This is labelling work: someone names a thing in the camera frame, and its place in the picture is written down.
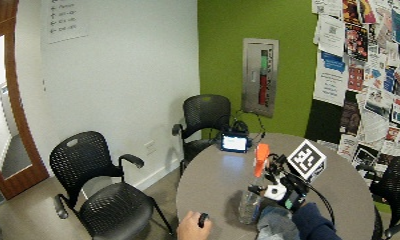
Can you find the small blue-framed screen device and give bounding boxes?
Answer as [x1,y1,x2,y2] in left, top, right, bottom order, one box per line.
[218,131,253,154]

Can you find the black glove cable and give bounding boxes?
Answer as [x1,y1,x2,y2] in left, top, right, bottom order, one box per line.
[291,172,336,218]

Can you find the wall of paper posters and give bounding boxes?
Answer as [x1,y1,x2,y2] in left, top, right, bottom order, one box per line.
[310,0,400,178]

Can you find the small black clicker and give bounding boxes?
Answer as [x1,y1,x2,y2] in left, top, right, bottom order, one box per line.
[197,212,210,229]

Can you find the white wall sign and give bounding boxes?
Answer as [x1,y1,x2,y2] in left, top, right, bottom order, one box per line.
[38,0,90,45]

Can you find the wooden door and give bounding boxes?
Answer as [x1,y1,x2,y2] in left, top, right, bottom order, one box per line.
[0,0,50,201]

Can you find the black cables behind screen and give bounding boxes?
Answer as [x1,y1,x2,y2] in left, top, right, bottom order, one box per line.
[227,109,269,142]

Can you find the metal fire extinguisher cabinet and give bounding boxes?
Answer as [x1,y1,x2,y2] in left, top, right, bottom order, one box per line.
[239,37,281,119]

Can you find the clear spray bottle orange trigger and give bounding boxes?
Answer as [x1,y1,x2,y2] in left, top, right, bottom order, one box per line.
[237,143,271,225]

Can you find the black mesh chair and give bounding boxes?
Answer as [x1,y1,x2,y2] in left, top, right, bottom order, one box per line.
[368,155,400,240]
[48,130,175,240]
[170,94,233,168]

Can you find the white marker cube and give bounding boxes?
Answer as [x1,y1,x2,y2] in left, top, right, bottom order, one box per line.
[286,139,327,183]

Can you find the red fire extinguisher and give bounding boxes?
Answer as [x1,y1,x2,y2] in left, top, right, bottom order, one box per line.
[257,49,270,107]

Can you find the white palm camera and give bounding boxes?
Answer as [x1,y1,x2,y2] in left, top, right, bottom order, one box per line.
[262,183,289,202]

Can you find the white wall outlet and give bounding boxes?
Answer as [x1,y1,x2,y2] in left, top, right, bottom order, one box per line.
[142,139,158,156]

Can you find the grey cloth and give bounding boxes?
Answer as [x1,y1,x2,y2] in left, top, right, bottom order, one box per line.
[255,205,301,240]

